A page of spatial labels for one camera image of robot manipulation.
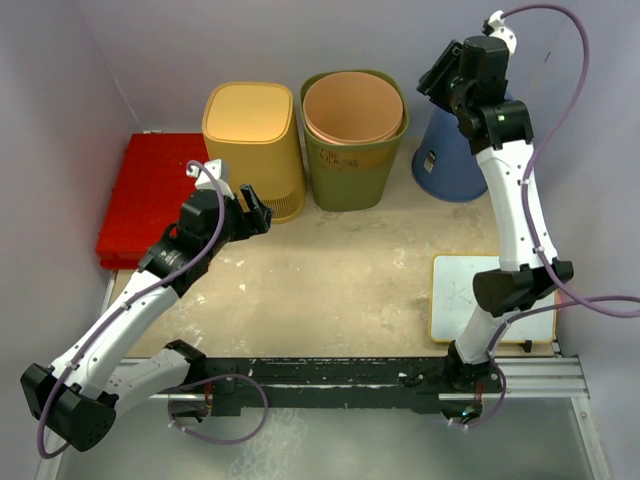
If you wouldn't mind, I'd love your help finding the red plastic tray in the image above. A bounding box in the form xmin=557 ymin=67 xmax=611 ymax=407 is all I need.
xmin=95 ymin=133 xmax=208 ymax=270

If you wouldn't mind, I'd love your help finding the yellow ribbed waste basket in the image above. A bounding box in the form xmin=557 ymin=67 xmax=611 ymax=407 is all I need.
xmin=201 ymin=82 xmax=306 ymax=223

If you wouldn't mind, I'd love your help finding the blue plastic bucket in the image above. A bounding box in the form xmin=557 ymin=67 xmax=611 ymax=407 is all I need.
xmin=411 ymin=108 xmax=488 ymax=203

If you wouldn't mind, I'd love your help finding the pink bin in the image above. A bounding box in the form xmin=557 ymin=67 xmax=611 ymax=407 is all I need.
xmin=302 ymin=71 xmax=404 ymax=145

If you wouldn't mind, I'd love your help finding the olive green ribbed bin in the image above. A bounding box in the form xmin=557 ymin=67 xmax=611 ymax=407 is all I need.
xmin=300 ymin=70 xmax=409 ymax=212

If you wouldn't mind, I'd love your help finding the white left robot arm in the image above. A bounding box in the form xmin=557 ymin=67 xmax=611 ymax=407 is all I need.
xmin=20 ymin=181 xmax=272 ymax=459

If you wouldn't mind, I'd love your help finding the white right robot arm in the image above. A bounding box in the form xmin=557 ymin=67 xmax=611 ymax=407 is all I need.
xmin=417 ymin=36 xmax=574 ymax=391

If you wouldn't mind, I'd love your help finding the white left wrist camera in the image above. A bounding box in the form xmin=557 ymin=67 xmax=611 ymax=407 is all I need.
xmin=186 ymin=159 xmax=234 ymax=198

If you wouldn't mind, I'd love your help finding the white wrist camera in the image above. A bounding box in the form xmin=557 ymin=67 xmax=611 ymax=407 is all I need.
xmin=186 ymin=159 xmax=234 ymax=198
xmin=483 ymin=10 xmax=517 ymax=55

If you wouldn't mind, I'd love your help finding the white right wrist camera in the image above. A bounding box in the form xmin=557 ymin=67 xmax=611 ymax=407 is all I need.
xmin=483 ymin=10 xmax=517 ymax=55

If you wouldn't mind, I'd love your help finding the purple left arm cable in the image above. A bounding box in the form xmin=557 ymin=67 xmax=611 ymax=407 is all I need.
xmin=37 ymin=160 xmax=226 ymax=460

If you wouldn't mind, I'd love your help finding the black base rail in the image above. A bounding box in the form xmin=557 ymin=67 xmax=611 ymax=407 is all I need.
xmin=169 ymin=355 xmax=503 ymax=418

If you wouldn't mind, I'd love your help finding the small whiteboard with orange frame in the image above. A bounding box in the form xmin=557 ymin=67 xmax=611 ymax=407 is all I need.
xmin=429 ymin=254 xmax=556 ymax=345

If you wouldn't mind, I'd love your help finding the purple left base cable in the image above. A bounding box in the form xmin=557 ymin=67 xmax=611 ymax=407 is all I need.
xmin=167 ymin=373 xmax=270 ymax=445

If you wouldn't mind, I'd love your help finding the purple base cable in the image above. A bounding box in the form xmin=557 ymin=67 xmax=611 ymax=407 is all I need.
xmin=167 ymin=373 xmax=270 ymax=445
xmin=447 ymin=357 xmax=507 ymax=431

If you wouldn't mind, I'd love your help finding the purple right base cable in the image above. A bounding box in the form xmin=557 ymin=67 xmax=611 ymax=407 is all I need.
xmin=447 ymin=357 xmax=507 ymax=431

